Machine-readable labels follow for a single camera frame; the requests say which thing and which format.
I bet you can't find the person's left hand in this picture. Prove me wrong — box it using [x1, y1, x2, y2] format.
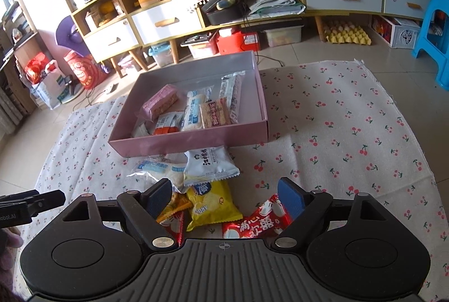
[0, 229, 22, 253]

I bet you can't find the orange cookie packet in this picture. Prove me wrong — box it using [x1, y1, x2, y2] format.
[156, 192, 193, 223]

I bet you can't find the yellow egg tray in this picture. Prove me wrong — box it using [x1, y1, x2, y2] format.
[323, 23, 372, 45]

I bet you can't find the blue plastic stool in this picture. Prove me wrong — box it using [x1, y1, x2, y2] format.
[412, 0, 449, 89]

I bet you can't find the pink cardboard box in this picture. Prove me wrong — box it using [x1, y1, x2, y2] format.
[108, 50, 269, 157]

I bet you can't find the red white bag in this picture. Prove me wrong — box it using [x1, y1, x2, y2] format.
[24, 53, 58, 85]

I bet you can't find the pile of papers and bags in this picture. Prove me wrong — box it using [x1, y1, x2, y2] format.
[249, 0, 306, 20]

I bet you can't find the red printed bag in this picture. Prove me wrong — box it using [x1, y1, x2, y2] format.
[64, 50, 107, 89]

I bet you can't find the clear bin with tools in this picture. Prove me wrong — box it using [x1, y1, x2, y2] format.
[182, 36, 220, 59]

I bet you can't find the pink wafer packet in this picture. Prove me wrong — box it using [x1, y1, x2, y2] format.
[142, 84, 180, 120]

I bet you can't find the black tray box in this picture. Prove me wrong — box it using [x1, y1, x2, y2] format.
[201, 0, 248, 26]

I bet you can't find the white blue snack packet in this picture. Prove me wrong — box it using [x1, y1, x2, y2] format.
[183, 146, 241, 187]

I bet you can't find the small orange red packet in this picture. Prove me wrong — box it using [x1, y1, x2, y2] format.
[153, 113, 185, 136]

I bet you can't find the small red white candy packet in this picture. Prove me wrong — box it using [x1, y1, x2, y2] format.
[165, 211, 186, 246]

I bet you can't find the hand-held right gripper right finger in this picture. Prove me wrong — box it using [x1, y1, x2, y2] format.
[271, 177, 388, 252]

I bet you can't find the silver packet brown print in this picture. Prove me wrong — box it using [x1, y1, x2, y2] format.
[131, 121, 155, 139]

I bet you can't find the wooden bookshelf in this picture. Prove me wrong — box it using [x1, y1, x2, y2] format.
[0, 1, 39, 113]

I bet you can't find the white carton box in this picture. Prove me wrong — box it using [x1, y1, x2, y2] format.
[31, 72, 76, 110]

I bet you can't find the white printed crate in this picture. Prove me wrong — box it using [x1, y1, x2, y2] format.
[391, 17, 421, 49]

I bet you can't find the cherry print cloth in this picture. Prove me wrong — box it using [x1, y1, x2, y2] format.
[35, 60, 443, 289]

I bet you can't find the long silver bar packet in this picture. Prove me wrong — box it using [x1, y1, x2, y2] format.
[219, 71, 246, 124]

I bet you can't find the beige cracker packet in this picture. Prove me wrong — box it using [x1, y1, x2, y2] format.
[199, 98, 232, 129]

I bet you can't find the small bin blue lid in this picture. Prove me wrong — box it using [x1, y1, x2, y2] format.
[149, 44, 174, 68]

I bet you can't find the yellow chip packet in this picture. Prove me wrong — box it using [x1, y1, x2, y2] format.
[186, 180, 243, 232]

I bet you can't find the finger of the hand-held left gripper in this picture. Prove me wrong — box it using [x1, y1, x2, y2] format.
[0, 190, 65, 217]

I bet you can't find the purple hat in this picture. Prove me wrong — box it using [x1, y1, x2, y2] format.
[56, 15, 92, 59]

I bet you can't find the clear storage bin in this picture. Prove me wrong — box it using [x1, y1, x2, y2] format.
[263, 25, 303, 47]

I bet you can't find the red box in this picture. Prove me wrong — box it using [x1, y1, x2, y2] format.
[216, 29, 262, 55]

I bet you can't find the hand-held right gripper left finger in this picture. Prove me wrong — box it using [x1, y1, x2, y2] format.
[61, 177, 178, 252]

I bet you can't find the clear packet white cake roll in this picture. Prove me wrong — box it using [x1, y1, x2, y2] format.
[180, 86, 214, 132]

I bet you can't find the large red white candy packet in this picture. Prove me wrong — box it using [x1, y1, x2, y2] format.
[222, 194, 293, 239]

